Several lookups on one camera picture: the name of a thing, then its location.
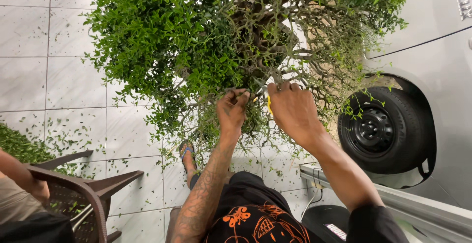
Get person's left hand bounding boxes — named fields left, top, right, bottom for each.
left=216, top=88, right=251, bottom=135

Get person's right hand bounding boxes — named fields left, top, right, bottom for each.
left=267, top=82, right=327, bottom=150

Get yellow handled pruning scissors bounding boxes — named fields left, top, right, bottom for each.
left=253, top=76, right=274, bottom=117

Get green bonsai tree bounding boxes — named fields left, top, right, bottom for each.
left=82, top=0, right=425, bottom=170

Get blue flip-flop sandal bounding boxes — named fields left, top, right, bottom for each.
left=179, top=141, right=198, bottom=174

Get black car wheel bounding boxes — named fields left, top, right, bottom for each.
left=337, top=86, right=433, bottom=175

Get black shirt with orange print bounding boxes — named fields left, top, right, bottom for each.
left=201, top=171, right=411, bottom=243

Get silver car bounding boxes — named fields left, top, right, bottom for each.
left=359, top=0, right=472, bottom=211

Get brown plastic chair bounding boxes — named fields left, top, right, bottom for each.
left=24, top=150, right=145, bottom=243

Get scattered leaf clippings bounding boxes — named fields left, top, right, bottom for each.
left=0, top=29, right=318, bottom=221

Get chrome tube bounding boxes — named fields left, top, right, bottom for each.
left=69, top=204, right=94, bottom=233

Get pile of green leaf clippings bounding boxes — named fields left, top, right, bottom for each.
left=0, top=121, right=57, bottom=165

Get black cable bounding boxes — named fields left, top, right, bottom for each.
left=312, top=167, right=326, bottom=206

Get white cable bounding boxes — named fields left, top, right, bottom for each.
left=300, top=188, right=319, bottom=222

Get grey aluminium rail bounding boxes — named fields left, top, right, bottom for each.
left=299, top=162, right=472, bottom=243

